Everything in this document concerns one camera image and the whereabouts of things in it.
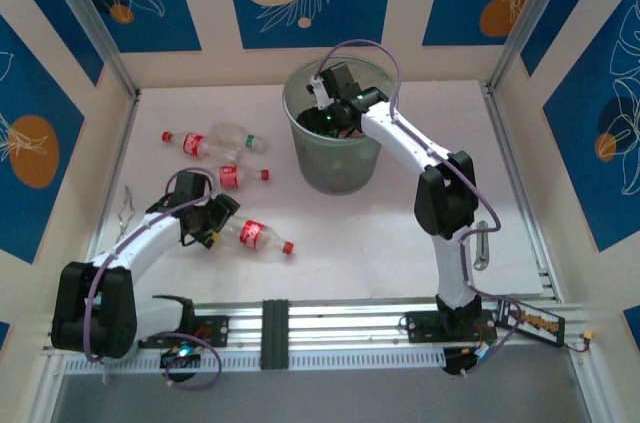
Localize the cola bottle with red label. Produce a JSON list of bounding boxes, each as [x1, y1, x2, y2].
[[209, 165, 271, 191]]

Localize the large cola bottle red label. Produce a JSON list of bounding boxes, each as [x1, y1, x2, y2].
[[214, 216, 296, 264]]

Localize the small cola bottle red label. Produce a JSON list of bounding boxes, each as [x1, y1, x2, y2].
[[160, 130, 221, 160]]

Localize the clear bottle with green label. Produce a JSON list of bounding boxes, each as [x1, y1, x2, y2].
[[208, 121, 269, 154]]

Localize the translucent grey plastic bin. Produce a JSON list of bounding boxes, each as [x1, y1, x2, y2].
[[282, 55, 396, 197]]

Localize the silver metal tongs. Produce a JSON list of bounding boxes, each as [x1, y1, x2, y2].
[[115, 185, 139, 244]]

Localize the left controller board with light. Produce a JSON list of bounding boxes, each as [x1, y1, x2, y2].
[[159, 347, 201, 369]]

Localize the controller board with light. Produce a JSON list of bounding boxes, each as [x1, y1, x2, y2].
[[442, 347, 494, 377], [159, 347, 201, 369]]

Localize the right controller board with light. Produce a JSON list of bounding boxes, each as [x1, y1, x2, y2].
[[442, 347, 494, 377]]

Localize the black power distribution board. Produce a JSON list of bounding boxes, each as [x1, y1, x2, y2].
[[494, 300, 566, 344]]

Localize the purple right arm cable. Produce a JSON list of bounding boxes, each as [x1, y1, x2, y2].
[[315, 39, 521, 379]]

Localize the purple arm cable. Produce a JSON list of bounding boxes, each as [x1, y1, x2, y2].
[[315, 39, 521, 379], [82, 167, 224, 390]]

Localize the aluminium table side rail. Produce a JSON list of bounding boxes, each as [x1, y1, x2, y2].
[[72, 92, 142, 314], [482, 85, 561, 302]]

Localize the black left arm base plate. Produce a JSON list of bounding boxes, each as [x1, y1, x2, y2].
[[137, 315, 231, 349]]

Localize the black rail bracket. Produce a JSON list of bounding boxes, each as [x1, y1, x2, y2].
[[260, 298, 290, 371]]

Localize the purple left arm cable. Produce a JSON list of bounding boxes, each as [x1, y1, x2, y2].
[[82, 167, 224, 390]]

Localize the aluminium frame rail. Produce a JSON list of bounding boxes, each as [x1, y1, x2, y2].
[[42, 297, 601, 362]]

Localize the white slotted cable duct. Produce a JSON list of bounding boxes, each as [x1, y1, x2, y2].
[[64, 348, 446, 375]]

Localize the aluminium corner post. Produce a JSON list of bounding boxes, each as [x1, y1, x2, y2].
[[37, 0, 140, 99], [487, 0, 584, 94]]

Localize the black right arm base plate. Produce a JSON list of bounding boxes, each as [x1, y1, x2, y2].
[[404, 310, 496, 344]]

